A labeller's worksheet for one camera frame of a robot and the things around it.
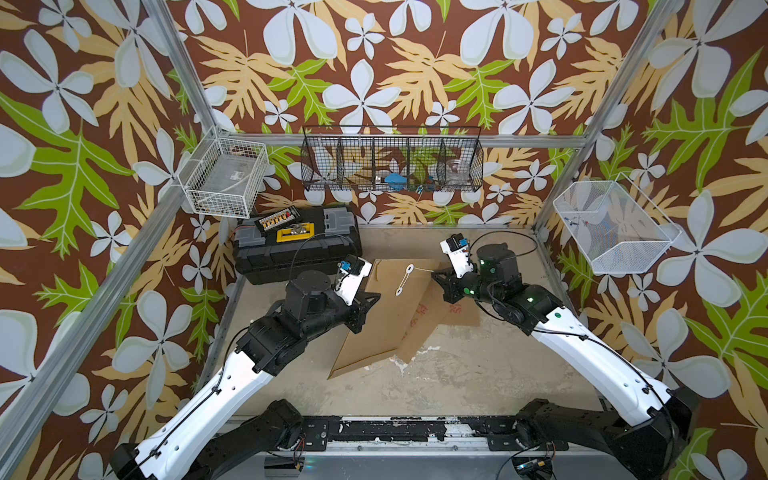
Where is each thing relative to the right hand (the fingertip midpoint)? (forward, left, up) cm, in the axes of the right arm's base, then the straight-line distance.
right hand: (430, 273), depth 73 cm
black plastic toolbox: (+19, +33, -10) cm, 39 cm away
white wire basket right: (+16, -54, 0) cm, 56 cm away
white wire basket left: (+29, +59, +8) cm, 66 cm away
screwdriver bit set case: (+26, +47, -7) cm, 54 cm away
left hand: (-9, +13, +4) cm, 16 cm away
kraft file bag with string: (-5, +7, +2) cm, 9 cm away
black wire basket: (+45, +9, +4) cm, 46 cm away
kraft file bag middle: (0, -1, -26) cm, 26 cm away
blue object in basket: (+35, +8, +2) cm, 36 cm away
